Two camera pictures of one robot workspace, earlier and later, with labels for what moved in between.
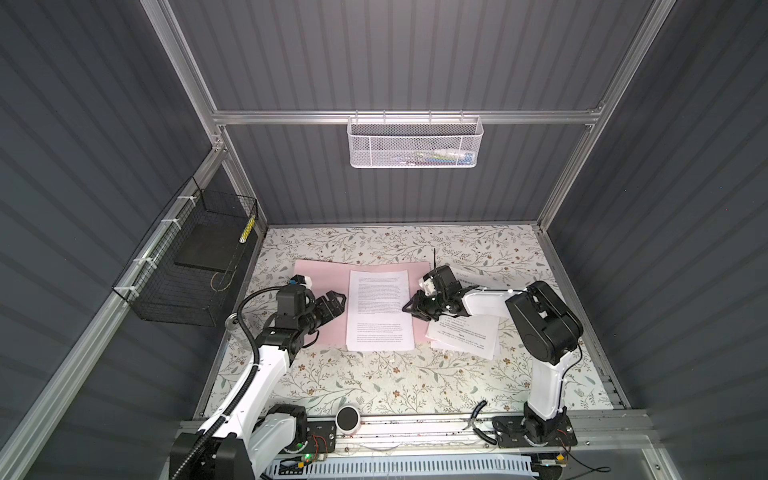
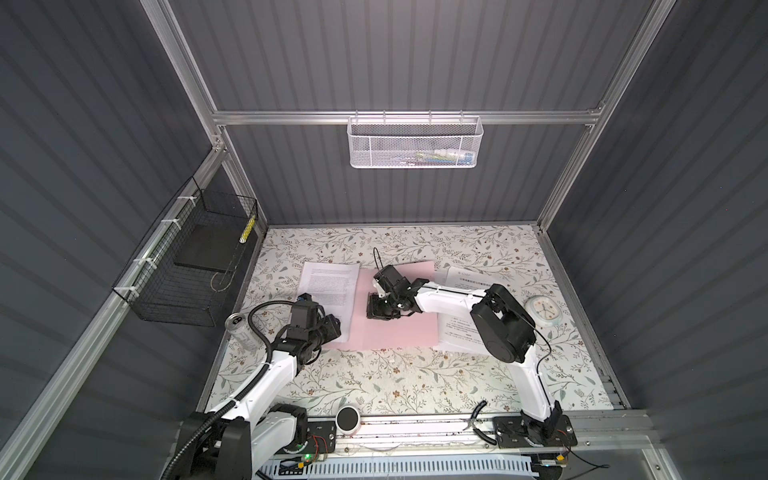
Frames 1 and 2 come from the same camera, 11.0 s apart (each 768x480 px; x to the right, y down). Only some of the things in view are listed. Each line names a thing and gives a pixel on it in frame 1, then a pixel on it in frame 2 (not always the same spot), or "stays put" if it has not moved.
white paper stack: [470, 335] stays put
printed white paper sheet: [376, 321] → [335, 286]
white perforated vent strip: [399, 467] stays put
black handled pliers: [475, 413] stays put
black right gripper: [418, 307] → [374, 312]
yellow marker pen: [247, 230] stays put
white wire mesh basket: [414, 142] stays put
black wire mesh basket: [184, 271] stays put
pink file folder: [328, 276] → [415, 330]
